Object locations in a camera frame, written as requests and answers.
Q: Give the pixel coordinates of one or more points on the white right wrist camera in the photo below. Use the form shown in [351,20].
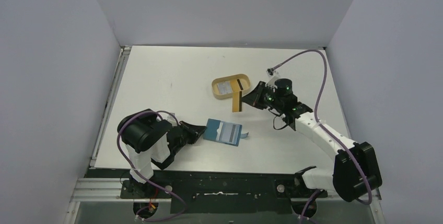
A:
[273,75]

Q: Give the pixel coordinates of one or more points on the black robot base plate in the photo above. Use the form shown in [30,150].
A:
[212,192]

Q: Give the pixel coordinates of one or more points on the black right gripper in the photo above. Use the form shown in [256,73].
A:
[261,95]

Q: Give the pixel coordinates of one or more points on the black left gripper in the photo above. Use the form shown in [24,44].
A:
[197,130]

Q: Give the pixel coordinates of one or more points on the teal leather card holder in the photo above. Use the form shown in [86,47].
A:
[213,130]

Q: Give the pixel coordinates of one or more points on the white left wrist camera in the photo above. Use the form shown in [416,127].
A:
[172,118]

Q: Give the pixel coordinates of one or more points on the beige oval plastic tray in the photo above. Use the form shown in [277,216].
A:
[244,80]

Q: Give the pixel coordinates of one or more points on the grey VIP card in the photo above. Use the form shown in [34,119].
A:
[224,88]

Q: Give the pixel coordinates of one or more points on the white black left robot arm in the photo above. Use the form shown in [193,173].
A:
[153,138]

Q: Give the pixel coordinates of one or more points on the aluminium frame rail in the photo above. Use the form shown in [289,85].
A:
[118,74]

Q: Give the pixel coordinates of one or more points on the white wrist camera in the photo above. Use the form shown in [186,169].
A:
[273,75]
[172,118]

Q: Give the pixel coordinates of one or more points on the gold card with black stripe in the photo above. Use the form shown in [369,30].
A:
[236,85]

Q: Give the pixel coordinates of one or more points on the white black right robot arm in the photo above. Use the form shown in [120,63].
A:
[355,168]

